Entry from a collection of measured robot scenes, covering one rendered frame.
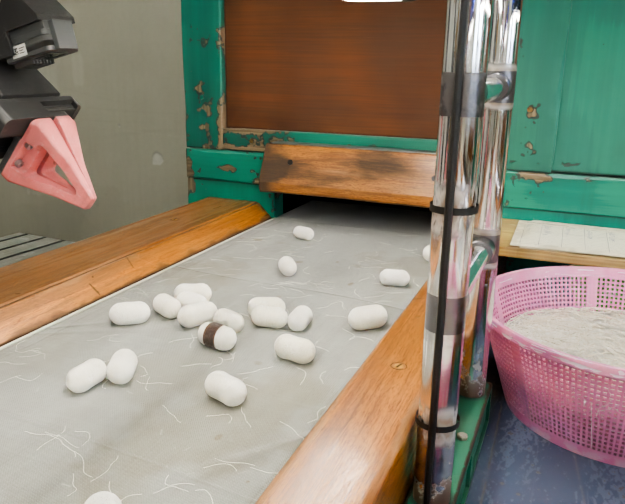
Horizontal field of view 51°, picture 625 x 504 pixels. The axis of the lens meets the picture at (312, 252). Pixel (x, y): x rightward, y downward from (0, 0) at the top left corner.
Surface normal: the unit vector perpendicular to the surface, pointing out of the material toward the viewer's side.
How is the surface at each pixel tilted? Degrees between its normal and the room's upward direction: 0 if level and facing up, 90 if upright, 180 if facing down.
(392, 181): 66
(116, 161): 90
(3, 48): 90
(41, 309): 45
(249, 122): 90
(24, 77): 40
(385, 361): 0
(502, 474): 0
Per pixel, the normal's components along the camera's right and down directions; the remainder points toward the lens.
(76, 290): 0.66, -0.59
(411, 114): -0.38, 0.25
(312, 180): -0.33, -0.14
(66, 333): 0.02, -0.96
